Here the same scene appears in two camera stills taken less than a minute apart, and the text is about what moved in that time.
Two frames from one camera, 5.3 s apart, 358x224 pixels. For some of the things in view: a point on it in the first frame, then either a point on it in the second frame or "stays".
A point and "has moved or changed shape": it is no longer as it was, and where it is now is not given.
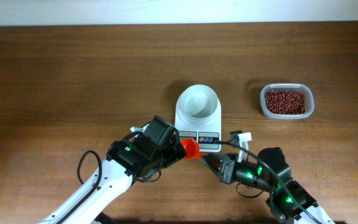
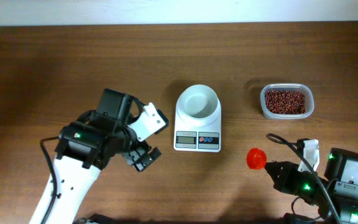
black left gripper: (168, 155) -> (142, 165)
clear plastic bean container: (286, 101) stays
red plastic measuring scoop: (191, 149) has moved or changed shape
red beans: (284, 102) stays
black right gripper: (227, 168) -> (278, 173)
